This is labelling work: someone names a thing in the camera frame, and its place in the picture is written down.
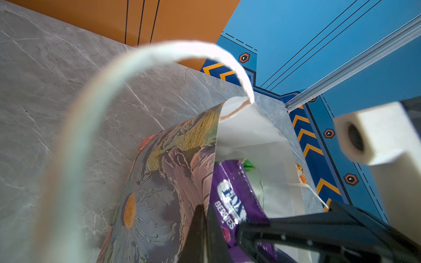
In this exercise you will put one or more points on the purple white snack bag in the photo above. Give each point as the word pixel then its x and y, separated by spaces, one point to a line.
pixel 234 201

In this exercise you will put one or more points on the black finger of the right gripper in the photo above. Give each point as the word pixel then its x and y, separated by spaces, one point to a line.
pixel 345 234

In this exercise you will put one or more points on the large green chips bag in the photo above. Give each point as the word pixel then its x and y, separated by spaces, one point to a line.
pixel 255 179

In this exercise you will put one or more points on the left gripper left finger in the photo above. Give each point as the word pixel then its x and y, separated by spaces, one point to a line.
pixel 193 250

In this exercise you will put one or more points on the floral white paper bag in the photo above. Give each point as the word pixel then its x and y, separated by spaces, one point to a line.
pixel 172 171

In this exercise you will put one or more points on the yellow orange snack packet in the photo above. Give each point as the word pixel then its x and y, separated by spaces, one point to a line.
pixel 301 176

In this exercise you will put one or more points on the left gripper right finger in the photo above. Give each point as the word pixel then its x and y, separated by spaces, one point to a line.
pixel 217 248

